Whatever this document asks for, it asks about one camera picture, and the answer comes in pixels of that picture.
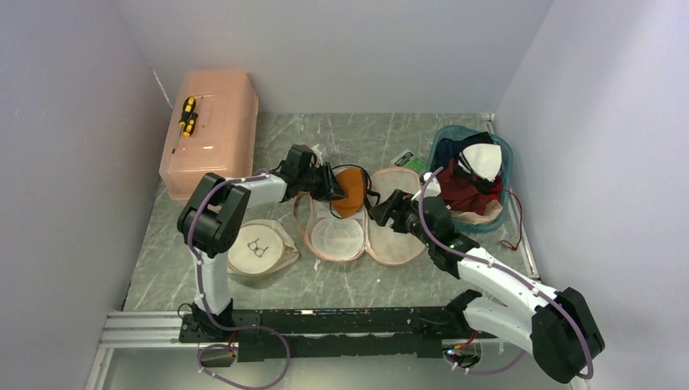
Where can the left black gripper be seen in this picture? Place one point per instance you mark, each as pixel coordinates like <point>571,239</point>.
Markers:
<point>331,188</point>

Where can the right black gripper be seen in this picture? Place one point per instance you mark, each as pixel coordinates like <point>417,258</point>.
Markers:
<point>383,210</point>

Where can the orange black bra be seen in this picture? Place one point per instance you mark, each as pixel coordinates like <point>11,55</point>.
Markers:
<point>357,185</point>

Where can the patterned beige oven mitt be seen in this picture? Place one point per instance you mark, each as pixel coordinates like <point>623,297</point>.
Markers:
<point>345,240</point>

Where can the dark red bra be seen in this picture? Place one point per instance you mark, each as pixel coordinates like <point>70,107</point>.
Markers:
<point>464,191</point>

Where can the white mesh laundry bag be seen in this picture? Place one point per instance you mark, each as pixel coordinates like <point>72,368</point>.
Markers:
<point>262,247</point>

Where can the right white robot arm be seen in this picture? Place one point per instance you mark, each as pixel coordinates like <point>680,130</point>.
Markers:
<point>556,327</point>

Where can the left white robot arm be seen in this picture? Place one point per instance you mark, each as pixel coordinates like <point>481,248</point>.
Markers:
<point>211,221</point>

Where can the green white small box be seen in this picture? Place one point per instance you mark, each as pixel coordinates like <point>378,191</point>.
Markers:
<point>410,160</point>

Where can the navy blue cloth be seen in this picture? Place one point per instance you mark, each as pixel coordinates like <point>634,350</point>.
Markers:
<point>448,148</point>

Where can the teal plastic basket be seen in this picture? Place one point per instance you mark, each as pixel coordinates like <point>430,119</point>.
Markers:
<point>458,132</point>

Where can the beige pink cloth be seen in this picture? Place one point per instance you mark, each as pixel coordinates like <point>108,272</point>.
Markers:
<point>492,211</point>

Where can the pink plastic storage box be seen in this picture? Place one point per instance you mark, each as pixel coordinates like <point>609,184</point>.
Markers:
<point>224,137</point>

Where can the yellow black screwdriver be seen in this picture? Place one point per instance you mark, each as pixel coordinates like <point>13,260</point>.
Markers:
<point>187,125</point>
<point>188,109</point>

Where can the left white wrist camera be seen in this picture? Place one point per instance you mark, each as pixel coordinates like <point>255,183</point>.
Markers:
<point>320,153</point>

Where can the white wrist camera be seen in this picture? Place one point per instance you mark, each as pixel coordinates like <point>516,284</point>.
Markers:
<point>320,153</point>
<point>430,187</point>

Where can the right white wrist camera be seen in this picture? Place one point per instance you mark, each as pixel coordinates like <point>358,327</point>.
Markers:
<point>430,187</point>

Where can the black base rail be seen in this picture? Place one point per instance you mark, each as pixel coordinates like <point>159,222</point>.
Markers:
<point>422,331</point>

